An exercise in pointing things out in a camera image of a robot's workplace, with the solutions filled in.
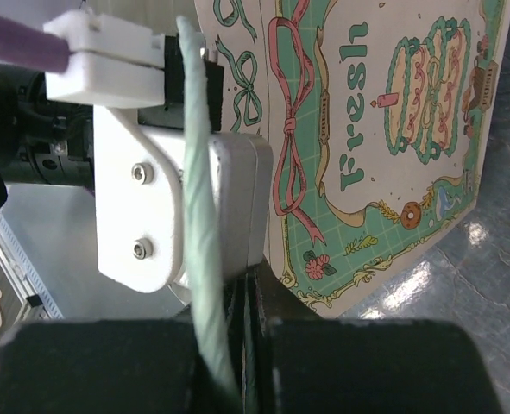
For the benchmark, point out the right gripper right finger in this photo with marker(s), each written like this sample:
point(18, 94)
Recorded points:
point(304, 363)

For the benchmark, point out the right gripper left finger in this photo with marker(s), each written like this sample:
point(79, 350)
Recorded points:
point(107, 366)

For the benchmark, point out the green printed paper bag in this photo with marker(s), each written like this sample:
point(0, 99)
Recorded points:
point(378, 115)

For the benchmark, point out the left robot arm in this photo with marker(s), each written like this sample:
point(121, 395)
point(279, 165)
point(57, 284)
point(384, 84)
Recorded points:
point(42, 142)

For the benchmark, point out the slotted cable duct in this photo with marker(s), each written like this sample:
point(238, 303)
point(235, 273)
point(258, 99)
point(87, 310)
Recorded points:
point(23, 278)

